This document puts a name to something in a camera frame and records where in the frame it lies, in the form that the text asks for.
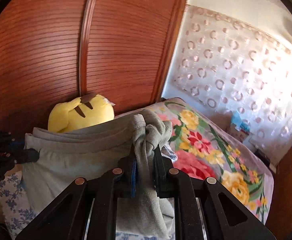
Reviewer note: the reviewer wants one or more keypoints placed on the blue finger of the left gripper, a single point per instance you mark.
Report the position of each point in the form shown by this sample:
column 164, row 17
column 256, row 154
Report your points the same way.
column 23, row 156

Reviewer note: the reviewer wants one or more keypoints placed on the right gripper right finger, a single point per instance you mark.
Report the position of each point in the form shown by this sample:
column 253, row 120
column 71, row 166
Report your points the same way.
column 173, row 183

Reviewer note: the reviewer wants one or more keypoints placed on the olive green pants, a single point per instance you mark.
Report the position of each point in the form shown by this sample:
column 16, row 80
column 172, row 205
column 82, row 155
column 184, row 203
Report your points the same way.
column 90, row 152

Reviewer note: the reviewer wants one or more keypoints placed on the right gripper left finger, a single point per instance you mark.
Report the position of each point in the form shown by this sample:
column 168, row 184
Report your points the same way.
column 105, row 191

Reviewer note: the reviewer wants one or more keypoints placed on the wooden sideboard cabinet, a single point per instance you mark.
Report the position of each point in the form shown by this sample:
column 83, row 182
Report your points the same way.
column 279, row 220

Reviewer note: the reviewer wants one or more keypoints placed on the yellow plush toy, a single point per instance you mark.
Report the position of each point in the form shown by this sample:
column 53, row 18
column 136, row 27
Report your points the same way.
column 85, row 111

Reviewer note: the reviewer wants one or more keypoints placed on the circle pattern sheer curtain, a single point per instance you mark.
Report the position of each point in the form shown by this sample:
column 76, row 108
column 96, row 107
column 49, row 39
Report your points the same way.
column 222, row 66

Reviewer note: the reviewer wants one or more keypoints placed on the cardboard box with blue items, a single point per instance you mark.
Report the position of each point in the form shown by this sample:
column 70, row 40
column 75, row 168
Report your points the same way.
column 238, row 128

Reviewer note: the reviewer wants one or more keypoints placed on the blue floral bedspread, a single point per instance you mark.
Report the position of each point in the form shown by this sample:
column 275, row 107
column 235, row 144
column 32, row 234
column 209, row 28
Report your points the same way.
column 15, row 205

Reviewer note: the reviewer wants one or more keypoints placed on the colourful floral blanket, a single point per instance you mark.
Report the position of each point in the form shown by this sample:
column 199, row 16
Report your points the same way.
column 203, row 149

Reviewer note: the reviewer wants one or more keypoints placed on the wooden slatted wardrobe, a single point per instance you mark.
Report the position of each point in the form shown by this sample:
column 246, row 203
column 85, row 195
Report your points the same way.
column 53, row 51

